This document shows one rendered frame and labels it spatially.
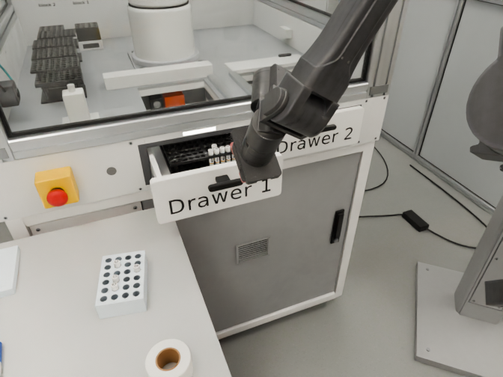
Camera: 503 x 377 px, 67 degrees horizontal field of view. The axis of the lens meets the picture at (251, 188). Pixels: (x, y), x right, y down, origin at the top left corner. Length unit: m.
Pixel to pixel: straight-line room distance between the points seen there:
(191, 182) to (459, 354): 1.26
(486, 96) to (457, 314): 1.55
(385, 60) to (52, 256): 0.93
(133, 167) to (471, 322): 1.43
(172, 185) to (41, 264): 0.33
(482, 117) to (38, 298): 0.78
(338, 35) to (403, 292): 1.49
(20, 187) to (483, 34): 2.17
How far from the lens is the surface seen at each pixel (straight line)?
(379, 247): 2.03
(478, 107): 0.32
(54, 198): 0.88
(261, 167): 0.66
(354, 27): 0.51
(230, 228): 1.15
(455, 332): 1.77
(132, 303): 0.75
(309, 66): 0.52
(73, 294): 0.84
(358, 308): 1.75
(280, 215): 1.20
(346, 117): 1.08
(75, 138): 0.89
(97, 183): 0.95
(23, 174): 0.94
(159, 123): 0.89
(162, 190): 0.79
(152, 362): 0.66
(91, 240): 0.94
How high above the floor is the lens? 1.36
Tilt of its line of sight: 36 degrees down
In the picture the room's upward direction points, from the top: straight up
